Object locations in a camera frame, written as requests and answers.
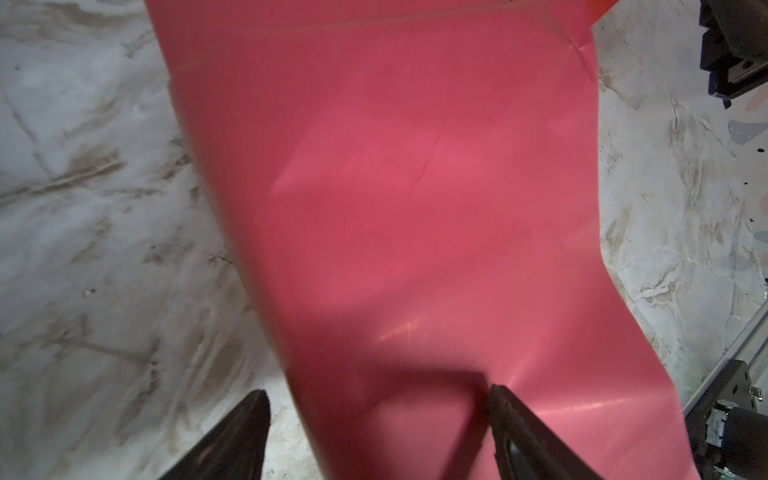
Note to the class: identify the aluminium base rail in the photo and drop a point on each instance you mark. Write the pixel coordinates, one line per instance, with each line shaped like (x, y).
(727, 417)

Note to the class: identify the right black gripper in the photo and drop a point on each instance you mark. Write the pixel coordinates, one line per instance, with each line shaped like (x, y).
(734, 46)

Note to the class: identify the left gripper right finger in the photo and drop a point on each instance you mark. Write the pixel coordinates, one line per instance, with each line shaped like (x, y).
(525, 447)

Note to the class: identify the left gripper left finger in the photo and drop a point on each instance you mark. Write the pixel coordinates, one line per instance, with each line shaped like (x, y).
(234, 448)

